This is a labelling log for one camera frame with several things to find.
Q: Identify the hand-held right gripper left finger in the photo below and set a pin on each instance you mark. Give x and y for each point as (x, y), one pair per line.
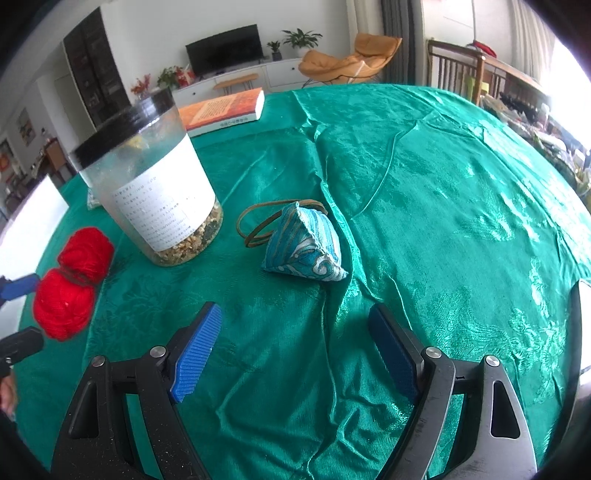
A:
(198, 350)

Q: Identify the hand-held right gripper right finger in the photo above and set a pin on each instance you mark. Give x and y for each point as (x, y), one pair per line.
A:
(392, 350)

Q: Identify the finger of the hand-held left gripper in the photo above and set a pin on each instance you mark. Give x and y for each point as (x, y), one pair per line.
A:
(18, 286)
(25, 342)

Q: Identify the red yarn ball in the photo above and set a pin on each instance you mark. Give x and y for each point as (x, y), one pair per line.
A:
(64, 300)

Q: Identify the blue patterned fabric sachet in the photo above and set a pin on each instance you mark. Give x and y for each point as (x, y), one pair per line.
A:
(304, 244)

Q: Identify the person's left hand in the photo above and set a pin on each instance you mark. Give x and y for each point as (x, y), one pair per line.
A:
(8, 397)

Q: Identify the white board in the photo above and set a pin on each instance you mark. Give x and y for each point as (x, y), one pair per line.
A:
(32, 230)

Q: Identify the white plastic bag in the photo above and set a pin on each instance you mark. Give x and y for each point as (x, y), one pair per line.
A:
(93, 201)

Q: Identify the green patterned tablecloth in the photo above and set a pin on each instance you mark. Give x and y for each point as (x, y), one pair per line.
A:
(369, 207)

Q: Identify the clear jar with black lid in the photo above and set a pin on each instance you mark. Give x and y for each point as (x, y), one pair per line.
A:
(157, 184)

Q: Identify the black display cabinet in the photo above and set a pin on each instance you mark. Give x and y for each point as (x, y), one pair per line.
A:
(97, 69)

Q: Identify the red flower bouquet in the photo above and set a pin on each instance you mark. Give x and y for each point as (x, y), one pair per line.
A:
(141, 86)

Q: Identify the orange cover book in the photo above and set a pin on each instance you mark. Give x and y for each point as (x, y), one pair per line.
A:
(221, 108)

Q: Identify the green plant with red pot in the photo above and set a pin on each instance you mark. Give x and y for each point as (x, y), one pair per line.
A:
(173, 76)

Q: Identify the pile of household clutter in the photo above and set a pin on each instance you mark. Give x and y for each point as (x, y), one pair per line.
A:
(545, 134)

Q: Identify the small wooden stool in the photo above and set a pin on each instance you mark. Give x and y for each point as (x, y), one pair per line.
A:
(235, 81)

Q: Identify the white television cabinet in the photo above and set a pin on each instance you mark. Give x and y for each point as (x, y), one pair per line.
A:
(281, 74)

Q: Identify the orange lounge chair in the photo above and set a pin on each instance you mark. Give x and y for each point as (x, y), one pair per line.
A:
(346, 62)

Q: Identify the wooden slatted bench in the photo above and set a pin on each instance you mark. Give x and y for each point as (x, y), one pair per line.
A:
(480, 69)

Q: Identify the black flat television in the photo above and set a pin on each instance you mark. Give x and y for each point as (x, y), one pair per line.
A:
(224, 48)

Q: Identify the grey curtain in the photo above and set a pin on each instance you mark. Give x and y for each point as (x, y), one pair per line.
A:
(401, 41)

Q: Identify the small potted plant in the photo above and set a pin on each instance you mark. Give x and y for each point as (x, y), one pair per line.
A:
(275, 50)

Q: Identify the red cloth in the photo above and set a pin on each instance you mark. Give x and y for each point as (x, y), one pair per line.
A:
(484, 47)

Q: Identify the large leafy potted plant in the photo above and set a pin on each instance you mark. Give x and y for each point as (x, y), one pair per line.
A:
(302, 39)

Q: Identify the wall picture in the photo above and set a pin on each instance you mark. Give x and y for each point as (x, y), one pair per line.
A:
(27, 127)

